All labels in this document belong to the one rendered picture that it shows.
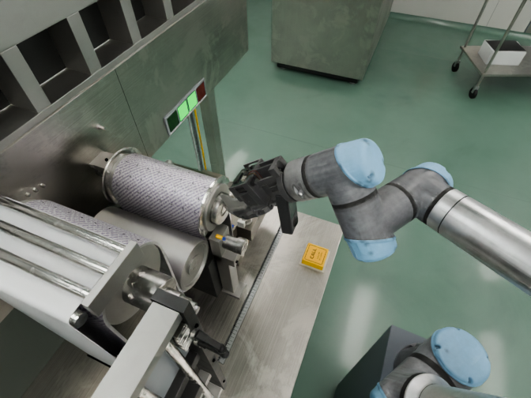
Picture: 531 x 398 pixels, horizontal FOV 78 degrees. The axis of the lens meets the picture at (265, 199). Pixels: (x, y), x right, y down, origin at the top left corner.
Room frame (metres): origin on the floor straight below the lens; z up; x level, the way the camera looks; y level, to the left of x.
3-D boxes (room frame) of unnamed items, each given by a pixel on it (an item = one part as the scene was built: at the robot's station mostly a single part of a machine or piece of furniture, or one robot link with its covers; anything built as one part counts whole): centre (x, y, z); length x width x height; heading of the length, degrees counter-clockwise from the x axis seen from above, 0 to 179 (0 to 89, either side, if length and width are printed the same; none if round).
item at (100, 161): (0.58, 0.39, 1.28); 0.06 x 0.05 x 0.02; 68
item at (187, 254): (0.40, 0.28, 1.18); 0.26 x 0.12 x 0.12; 68
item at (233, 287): (0.42, 0.09, 1.05); 0.06 x 0.05 x 0.31; 68
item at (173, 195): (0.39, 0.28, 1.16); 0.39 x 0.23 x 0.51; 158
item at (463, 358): (0.18, -0.40, 1.07); 0.13 x 0.12 x 0.14; 124
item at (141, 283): (0.23, 0.19, 1.34); 0.06 x 0.06 x 0.06; 68
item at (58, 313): (0.22, 0.39, 1.17); 0.34 x 0.05 x 0.54; 68
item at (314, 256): (0.52, -0.16, 0.91); 0.07 x 0.07 x 0.02; 68
